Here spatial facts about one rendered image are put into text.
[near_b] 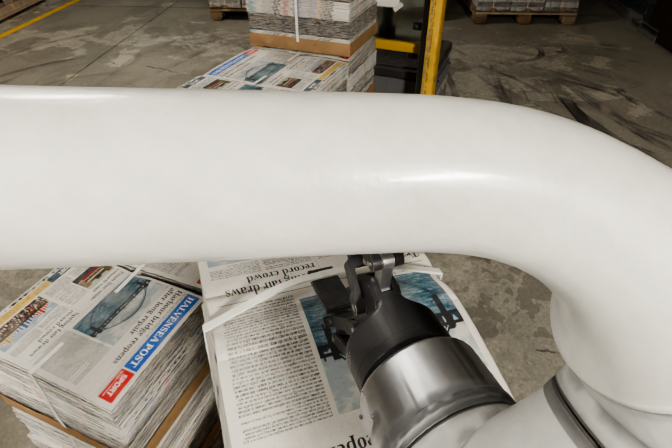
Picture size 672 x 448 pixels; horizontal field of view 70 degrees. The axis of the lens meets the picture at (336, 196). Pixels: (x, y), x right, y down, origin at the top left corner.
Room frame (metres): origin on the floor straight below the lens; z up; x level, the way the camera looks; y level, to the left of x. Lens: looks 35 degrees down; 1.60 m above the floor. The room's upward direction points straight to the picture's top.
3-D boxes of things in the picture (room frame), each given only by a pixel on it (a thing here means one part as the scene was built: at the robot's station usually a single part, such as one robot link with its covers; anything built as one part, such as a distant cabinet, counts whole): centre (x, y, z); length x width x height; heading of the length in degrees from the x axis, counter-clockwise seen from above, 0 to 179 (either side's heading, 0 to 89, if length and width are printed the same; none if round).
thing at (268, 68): (1.46, 0.19, 0.95); 0.38 x 0.29 x 0.23; 67
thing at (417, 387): (0.17, -0.06, 1.31); 0.09 x 0.06 x 0.09; 109
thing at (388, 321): (0.24, -0.04, 1.31); 0.09 x 0.07 x 0.08; 20
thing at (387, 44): (2.18, -0.10, 0.92); 0.57 x 0.01 x 0.05; 68
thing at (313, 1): (1.74, 0.08, 0.65); 0.39 x 0.30 x 1.29; 68
